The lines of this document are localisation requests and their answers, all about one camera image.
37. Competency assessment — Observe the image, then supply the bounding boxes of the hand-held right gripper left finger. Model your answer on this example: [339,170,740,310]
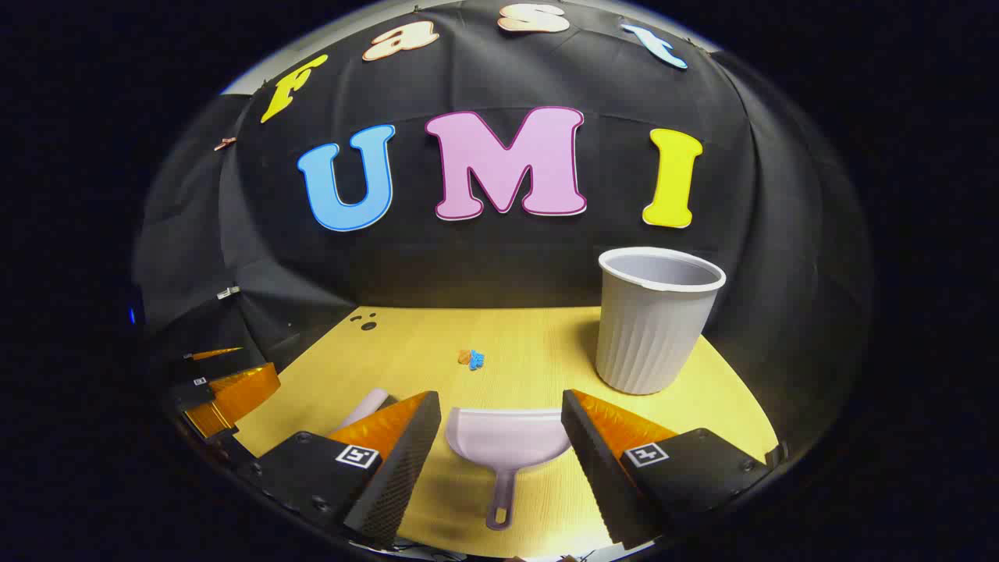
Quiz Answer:
[238,390,443,551]

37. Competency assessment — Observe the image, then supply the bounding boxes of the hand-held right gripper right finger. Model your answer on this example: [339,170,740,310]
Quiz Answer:
[560,389,781,551]

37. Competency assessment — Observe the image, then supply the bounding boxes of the pale purple small broom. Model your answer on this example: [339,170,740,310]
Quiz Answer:
[343,388,399,430]

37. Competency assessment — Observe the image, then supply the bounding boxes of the pale purple dustpan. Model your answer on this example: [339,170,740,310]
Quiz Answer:
[445,407,573,532]

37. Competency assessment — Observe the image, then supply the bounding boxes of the grey ribbed garbage bin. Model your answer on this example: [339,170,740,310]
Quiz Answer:
[595,247,727,396]

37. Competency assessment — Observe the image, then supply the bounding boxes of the wooden desktop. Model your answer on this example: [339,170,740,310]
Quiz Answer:
[234,306,781,559]

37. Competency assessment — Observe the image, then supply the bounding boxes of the black backdrop cloth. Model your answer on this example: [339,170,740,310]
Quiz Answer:
[133,0,871,438]

